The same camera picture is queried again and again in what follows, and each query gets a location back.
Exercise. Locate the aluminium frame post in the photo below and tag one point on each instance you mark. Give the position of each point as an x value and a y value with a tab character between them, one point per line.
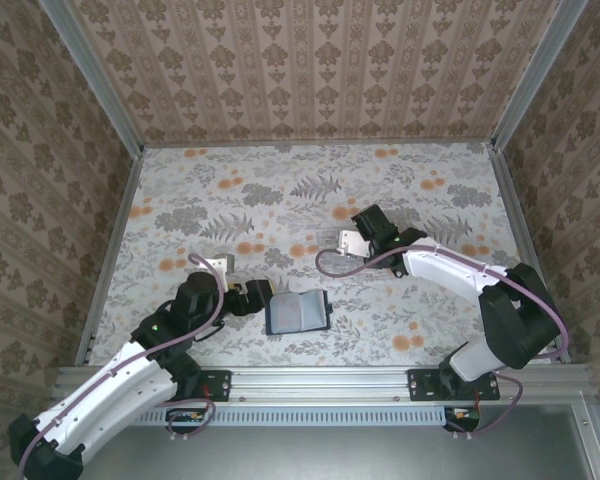
535	75
97	75

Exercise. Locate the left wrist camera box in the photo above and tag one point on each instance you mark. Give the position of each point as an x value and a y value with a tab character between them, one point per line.
222	264

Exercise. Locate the clear plastic bag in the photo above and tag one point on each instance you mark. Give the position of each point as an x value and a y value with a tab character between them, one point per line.
327	236

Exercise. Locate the dark blue card holder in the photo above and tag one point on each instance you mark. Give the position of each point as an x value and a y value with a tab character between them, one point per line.
305	312

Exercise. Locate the floral patterned tablecloth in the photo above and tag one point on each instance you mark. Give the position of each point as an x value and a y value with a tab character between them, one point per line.
230	175

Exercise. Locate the wide aluminium mounting rail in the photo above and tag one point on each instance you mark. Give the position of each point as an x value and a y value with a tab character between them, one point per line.
320	385

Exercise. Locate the grey metal plate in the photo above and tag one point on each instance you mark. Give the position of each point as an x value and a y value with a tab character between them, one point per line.
330	455

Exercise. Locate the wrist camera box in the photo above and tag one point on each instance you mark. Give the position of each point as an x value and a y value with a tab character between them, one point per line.
222	264
352	242

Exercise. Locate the aluminium frame profile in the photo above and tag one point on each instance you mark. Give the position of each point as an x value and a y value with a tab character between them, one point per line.
592	445

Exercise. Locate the aluminium side rail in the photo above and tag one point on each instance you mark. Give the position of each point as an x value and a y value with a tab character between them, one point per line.
513	200
110	255

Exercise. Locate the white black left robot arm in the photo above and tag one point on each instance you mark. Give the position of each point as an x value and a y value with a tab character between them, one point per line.
130	390

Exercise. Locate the thin aluminium wall rail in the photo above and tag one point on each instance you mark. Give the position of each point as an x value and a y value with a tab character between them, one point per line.
320	144

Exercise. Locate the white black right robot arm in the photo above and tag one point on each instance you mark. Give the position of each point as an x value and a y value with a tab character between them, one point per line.
445	274

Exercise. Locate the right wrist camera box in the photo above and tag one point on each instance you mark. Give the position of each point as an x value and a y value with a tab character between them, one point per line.
352	242

